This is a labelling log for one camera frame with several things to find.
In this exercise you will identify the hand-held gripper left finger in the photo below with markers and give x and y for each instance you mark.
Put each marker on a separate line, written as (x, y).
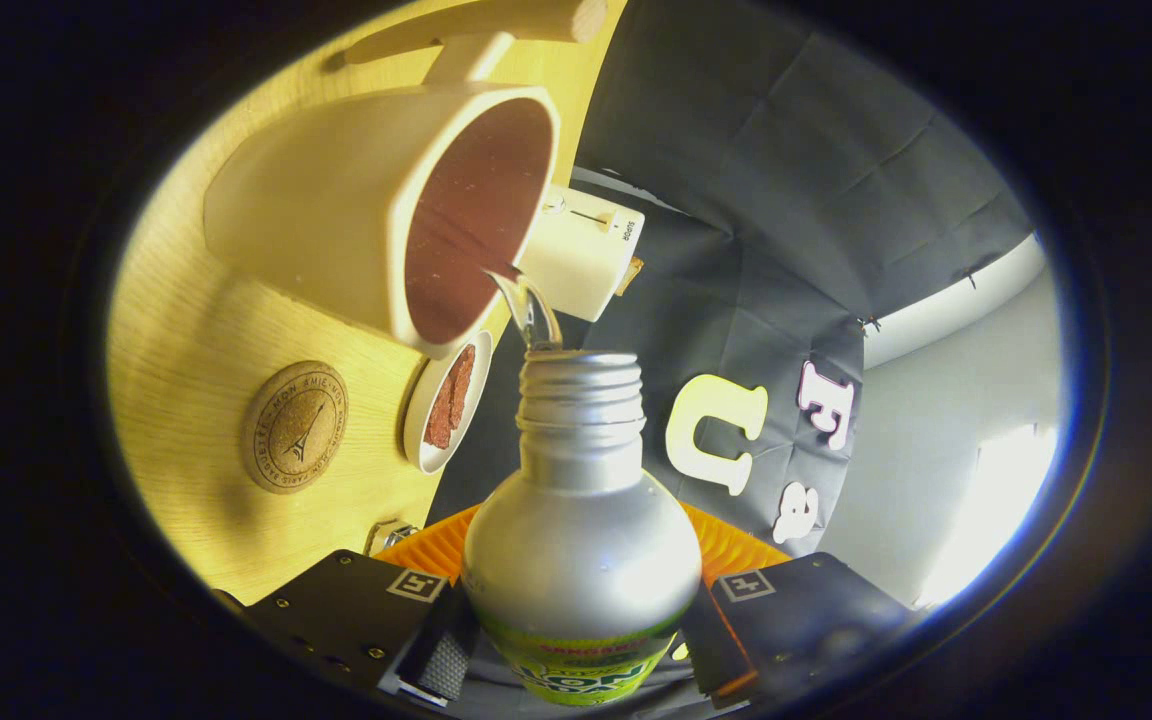
(346, 615)

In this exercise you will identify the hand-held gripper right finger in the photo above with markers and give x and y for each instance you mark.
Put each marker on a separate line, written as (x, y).
(806, 620)

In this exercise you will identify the round cork coaster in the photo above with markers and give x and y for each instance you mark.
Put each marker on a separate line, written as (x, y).
(296, 430)

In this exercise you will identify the silver bottle with green label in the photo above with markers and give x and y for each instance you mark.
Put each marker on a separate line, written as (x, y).
(581, 560)

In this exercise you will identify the small white plate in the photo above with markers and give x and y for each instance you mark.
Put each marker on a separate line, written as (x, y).
(418, 440)

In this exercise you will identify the reddish brown sausage piece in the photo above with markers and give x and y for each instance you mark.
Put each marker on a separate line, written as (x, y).
(439, 420)
(462, 385)

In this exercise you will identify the wooden table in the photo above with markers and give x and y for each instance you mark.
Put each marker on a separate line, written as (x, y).
(196, 350)

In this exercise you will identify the toast slice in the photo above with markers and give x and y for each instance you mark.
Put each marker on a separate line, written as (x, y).
(632, 275)

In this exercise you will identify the black backdrop cloth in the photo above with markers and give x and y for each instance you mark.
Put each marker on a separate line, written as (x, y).
(736, 200)

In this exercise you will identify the white toaster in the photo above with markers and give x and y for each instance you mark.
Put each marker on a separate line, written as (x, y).
(576, 255)

